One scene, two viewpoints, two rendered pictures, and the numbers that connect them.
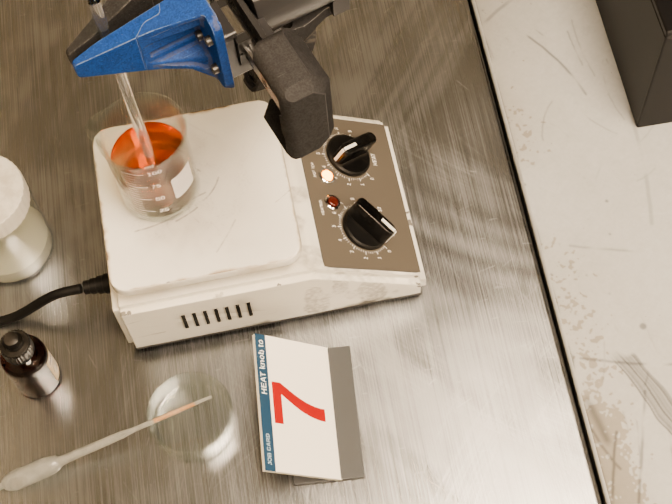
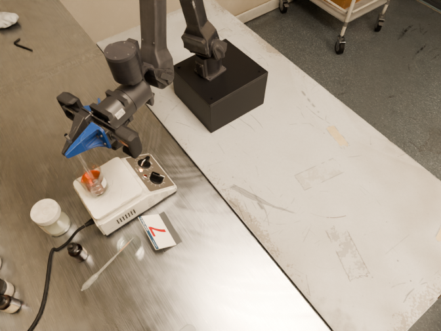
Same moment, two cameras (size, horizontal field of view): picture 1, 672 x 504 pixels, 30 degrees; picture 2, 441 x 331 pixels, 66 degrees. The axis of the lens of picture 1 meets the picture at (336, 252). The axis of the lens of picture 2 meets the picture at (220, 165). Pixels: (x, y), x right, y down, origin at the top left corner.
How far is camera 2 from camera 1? 0.09 m
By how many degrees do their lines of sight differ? 17
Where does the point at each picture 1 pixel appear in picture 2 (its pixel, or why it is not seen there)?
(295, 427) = (159, 236)
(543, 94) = (185, 133)
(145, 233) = (98, 201)
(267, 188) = (126, 177)
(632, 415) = (239, 198)
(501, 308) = (197, 186)
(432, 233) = (172, 176)
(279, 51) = (122, 130)
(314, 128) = (138, 148)
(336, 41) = not seen: hidden behind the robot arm
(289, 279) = (142, 198)
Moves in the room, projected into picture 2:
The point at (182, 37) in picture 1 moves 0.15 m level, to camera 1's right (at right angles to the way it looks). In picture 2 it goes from (92, 138) to (167, 106)
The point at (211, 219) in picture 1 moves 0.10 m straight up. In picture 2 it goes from (115, 190) to (102, 166)
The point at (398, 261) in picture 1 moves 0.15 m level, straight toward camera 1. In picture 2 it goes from (168, 184) to (191, 238)
